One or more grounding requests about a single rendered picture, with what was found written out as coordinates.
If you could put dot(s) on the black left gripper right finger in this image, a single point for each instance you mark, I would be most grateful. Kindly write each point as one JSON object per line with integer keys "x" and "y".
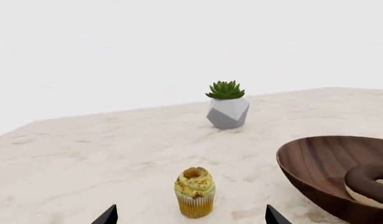
{"x": 274, "y": 217}

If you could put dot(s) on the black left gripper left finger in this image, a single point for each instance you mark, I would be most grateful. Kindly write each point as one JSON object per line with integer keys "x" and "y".
{"x": 109, "y": 217}

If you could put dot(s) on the dark wooden bowl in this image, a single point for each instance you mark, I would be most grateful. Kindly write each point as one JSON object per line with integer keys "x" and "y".
{"x": 316, "y": 163}

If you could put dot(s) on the yellow frosted cupcake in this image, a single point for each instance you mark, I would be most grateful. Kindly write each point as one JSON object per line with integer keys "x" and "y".
{"x": 195, "y": 193}

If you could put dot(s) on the chocolate glazed donut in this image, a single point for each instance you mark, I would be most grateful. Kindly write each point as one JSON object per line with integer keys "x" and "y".
{"x": 362, "y": 179}

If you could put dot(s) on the white geometric plant pot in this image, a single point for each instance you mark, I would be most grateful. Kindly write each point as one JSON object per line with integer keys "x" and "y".
{"x": 227, "y": 113}

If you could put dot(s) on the green succulent plant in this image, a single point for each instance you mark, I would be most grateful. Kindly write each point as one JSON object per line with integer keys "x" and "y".
{"x": 225, "y": 91}

